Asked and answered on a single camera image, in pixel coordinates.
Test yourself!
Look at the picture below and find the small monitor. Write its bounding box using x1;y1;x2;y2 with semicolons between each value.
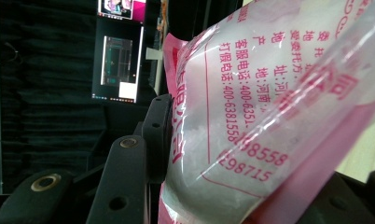
97;0;147;23

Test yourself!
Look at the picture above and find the white post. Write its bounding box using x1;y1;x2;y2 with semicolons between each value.
145;46;164;96

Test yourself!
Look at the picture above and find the dark curtain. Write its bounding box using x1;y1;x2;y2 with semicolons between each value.
0;0;240;200

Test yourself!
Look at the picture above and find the pink plastic bag of powder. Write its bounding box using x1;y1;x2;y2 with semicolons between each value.
157;0;375;224

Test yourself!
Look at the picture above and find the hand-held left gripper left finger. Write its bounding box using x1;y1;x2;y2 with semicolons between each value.
86;93;174;224

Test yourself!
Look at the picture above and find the large monitor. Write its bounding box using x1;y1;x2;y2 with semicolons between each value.
91;26;146;104

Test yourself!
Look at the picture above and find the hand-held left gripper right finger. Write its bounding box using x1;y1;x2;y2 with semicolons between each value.
296;169;375;224

